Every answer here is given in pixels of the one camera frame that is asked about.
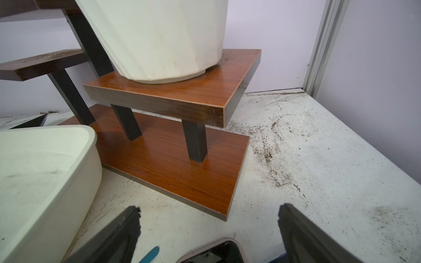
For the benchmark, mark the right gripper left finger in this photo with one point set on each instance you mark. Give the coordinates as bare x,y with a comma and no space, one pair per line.
115,243

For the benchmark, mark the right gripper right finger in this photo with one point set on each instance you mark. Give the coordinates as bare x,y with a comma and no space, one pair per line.
305,242

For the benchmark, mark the dark phone bottom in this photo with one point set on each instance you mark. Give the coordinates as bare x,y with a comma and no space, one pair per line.
225,250

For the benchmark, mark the white plastic storage box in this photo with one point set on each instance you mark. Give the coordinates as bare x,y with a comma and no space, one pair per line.
49,178

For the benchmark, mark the blue yellow garden rake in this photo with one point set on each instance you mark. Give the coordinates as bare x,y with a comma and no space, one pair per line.
151,255

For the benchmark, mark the brown wooden tiered stand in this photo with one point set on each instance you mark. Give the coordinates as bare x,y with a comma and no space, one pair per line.
170,137

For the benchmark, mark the white pot green plant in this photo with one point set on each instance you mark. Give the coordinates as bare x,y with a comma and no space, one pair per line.
157,42

